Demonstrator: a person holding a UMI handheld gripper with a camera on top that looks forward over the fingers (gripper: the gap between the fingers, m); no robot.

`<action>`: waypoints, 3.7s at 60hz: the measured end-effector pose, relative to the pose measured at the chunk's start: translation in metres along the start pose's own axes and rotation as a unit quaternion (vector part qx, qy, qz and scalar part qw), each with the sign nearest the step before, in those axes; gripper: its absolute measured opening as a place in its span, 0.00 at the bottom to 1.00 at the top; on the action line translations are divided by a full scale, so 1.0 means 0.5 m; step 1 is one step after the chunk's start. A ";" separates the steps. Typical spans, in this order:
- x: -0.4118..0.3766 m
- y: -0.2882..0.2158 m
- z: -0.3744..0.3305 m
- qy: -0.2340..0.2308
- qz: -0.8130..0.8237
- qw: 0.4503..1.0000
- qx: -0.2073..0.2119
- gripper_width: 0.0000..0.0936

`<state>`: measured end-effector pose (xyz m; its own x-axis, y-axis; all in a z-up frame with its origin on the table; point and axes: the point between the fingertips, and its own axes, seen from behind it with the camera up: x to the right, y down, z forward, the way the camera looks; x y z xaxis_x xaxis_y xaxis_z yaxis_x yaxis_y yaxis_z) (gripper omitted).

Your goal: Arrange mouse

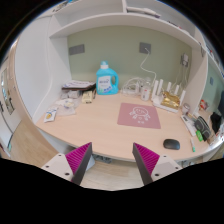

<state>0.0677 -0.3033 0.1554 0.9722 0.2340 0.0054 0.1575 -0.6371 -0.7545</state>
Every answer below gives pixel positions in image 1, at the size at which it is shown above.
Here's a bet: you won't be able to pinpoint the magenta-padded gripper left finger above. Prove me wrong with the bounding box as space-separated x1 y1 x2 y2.
41 142 96 186

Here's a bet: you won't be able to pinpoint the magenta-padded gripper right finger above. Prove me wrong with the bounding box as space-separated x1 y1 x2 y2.
132 142 183 186

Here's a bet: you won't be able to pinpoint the black computer mouse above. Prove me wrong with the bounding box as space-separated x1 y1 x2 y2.
162 138 181 151

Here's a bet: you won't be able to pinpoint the pink mouse pad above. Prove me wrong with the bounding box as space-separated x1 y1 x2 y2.
116 102 162 130

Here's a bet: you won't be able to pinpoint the white marker pen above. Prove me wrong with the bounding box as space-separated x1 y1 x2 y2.
189 137 197 153

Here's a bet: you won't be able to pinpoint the green small packet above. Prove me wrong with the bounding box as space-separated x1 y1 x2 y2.
195 129 204 142

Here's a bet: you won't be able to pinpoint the white remote control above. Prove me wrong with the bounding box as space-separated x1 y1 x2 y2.
180 114 198 137

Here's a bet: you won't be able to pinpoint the small white snack packet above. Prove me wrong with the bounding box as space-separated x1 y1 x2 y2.
43 107 58 123

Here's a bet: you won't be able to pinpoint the clear plastic bags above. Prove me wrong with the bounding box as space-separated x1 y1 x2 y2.
54 96 83 116

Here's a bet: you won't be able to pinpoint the small white jar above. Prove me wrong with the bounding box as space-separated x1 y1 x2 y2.
181 103 191 116

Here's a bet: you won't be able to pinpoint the gold snack bag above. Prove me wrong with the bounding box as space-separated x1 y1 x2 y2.
161 90 181 110

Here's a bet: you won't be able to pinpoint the yellow small box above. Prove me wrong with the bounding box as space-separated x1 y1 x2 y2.
81 90 94 104

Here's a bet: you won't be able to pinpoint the clear plastic bottle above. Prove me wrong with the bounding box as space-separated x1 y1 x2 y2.
140 78 152 102

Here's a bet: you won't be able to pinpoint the white router with antennas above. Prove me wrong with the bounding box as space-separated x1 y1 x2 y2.
151 78 187 114

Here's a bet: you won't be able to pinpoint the stack of books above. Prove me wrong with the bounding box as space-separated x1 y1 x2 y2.
61 79 97 93

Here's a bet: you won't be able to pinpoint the white power strip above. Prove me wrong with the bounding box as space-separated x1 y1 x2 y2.
120 85 141 97

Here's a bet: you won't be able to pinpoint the blue detergent bottle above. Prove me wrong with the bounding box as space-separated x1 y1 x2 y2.
95 60 120 96

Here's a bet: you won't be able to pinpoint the white shelf unit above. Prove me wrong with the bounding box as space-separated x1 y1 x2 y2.
48 0 204 49

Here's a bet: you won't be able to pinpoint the white coiled cable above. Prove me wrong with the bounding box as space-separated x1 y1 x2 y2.
121 77 143 98

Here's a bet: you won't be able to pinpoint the white power cable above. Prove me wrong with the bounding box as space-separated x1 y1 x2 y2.
139 49 158 84

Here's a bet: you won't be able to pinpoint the white wall charger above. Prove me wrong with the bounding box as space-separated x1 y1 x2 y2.
180 53 190 66

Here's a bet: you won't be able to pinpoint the grey wall plate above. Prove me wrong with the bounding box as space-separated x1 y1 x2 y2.
68 43 86 56

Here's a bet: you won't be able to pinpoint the grey wall outlet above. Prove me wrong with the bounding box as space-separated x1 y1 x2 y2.
138 41 152 55

